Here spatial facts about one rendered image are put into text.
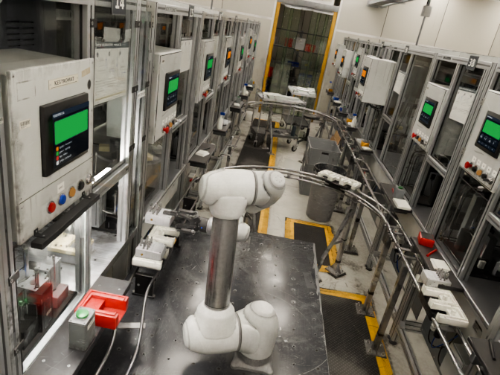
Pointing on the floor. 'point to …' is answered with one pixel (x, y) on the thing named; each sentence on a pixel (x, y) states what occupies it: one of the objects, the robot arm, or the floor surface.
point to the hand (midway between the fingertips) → (169, 217)
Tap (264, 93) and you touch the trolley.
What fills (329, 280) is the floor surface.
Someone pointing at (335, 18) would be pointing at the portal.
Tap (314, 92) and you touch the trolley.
